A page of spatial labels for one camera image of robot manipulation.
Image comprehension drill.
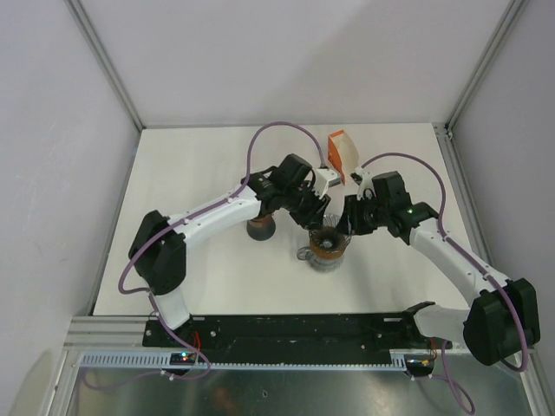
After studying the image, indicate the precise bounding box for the clear grey ribbed dripper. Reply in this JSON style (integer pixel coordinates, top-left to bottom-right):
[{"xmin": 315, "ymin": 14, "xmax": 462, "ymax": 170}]
[{"xmin": 309, "ymin": 214, "xmax": 350, "ymax": 253}]

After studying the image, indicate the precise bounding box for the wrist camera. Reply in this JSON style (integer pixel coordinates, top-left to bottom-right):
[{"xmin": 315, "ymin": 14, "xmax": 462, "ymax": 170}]
[
  {"xmin": 312, "ymin": 167, "xmax": 342, "ymax": 198},
  {"xmin": 350, "ymin": 166, "xmax": 374, "ymax": 200}
]

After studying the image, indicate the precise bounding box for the clear grey glass carafe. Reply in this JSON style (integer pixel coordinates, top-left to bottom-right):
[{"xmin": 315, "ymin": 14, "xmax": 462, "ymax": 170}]
[{"xmin": 296, "ymin": 246, "xmax": 344, "ymax": 273}]

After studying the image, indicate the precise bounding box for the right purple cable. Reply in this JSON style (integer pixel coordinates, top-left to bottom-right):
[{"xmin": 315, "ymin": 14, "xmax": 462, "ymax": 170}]
[{"xmin": 359, "ymin": 152, "xmax": 537, "ymax": 413}]

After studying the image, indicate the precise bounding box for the grey cable duct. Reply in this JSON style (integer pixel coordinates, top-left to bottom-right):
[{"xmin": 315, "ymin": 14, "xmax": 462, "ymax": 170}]
[{"xmin": 80, "ymin": 351, "xmax": 407, "ymax": 372}]

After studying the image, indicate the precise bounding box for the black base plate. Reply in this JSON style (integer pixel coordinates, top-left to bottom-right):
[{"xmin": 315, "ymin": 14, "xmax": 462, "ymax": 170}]
[{"xmin": 142, "ymin": 311, "xmax": 443, "ymax": 366}]

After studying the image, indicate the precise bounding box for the red-rimmed dark carafe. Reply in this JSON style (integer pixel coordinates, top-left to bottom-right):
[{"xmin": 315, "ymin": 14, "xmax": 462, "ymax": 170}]
[{"xmin": 246, "ymin": 214, "xmax": 276, "ymax": 241}]

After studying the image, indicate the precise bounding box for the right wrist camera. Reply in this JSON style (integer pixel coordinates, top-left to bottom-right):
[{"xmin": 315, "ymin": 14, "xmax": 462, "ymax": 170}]
[{"xmin": 350, "ymin": 166, "xmax": 374, "ymax": 200}]

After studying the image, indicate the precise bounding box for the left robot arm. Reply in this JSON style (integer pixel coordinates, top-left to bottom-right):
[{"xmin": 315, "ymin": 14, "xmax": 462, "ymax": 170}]
[{"xmin": 125, "ymin": 153, "xmax": 339, "ymax": 347}]

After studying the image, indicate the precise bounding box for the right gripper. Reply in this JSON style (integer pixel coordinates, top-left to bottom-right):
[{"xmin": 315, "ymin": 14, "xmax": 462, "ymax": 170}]
[{"xmin": 334, "ymin": 194, "xmax": 390, "ymax": 237}]

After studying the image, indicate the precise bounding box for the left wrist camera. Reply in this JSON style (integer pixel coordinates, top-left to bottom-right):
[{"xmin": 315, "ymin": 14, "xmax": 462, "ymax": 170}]
[{"xmin": 312, "ymin": 167, "xmax": 342, "ymax": 198}]

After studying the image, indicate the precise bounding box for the orange coffee filter box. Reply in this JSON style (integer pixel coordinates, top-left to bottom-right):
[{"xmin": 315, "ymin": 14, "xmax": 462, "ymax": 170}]
[{"xmin": 328, "ymin": 130, "xmax": 359, "ymax": 185}]

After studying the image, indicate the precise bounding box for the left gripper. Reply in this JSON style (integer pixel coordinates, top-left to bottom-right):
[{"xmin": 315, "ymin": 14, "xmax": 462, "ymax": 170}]
[{"xmin": 282, "ymin": 181, "xmax": 330, "ymax": 231}]

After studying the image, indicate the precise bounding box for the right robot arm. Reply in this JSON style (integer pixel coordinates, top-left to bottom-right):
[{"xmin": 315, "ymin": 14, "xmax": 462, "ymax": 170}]
[{"xmin": 337, "ymin": 168, "xmax": 541, "ymax": 366}]

